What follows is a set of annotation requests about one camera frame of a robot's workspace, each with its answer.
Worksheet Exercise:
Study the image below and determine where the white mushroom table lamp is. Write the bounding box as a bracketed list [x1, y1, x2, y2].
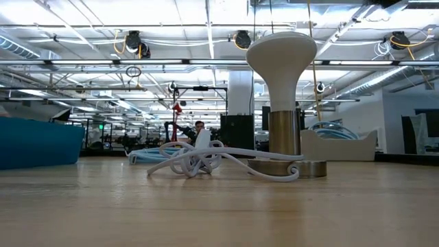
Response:
[246, 31, 328, 178]

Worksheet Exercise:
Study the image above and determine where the blue plastic bin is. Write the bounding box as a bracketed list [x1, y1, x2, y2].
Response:
[0, 115, 86, 171]

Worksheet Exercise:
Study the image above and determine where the white lamp cord with plug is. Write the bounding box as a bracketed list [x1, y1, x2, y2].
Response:
[147, 128, 305, 183]

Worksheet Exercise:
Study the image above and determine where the black panel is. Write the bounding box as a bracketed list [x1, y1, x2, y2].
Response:
[220, 115, 255, 150]

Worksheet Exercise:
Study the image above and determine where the person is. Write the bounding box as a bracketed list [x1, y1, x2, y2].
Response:
[187, 119, 207, 145]

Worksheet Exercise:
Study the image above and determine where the red object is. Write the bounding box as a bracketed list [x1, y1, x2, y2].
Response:
[171, 102, 184, 142]

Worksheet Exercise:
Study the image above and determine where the grey plastic bin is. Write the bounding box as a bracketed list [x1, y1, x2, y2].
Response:
[300, 129, 378, 162]

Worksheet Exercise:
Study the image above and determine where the black background rig frame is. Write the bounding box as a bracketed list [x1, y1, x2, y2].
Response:
[172, 85, 229, 117]

